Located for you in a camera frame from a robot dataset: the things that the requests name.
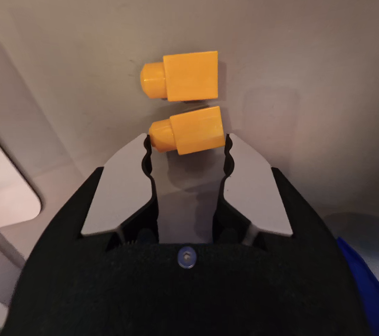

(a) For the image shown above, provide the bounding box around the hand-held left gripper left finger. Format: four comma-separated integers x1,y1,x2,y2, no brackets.
80,133,160,237

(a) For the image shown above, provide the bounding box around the grey desk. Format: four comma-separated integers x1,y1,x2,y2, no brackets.
0,0,379,307

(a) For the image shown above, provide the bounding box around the white tilting stand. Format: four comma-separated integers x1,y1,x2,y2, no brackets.
0,146,42,227

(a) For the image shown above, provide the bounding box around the blue plastic bin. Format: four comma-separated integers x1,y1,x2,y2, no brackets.
336,237,379,316

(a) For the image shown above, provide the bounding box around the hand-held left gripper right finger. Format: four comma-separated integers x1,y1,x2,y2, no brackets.
212,133,294,237

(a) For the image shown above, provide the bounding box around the orange one-stud block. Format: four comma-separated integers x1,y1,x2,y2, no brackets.
139,51,219,102

